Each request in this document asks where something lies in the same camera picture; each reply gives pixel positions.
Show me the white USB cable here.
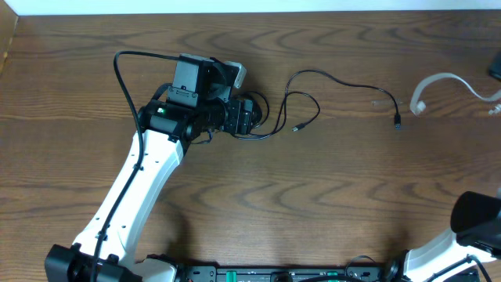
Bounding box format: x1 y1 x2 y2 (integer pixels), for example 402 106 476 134
409 72 501 117

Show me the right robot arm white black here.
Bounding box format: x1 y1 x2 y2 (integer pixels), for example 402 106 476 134
380 191 500 281

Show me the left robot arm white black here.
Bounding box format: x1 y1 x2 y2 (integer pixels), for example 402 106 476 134
45 54 261 281

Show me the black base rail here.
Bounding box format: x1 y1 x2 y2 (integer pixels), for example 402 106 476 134
173 254 410 282

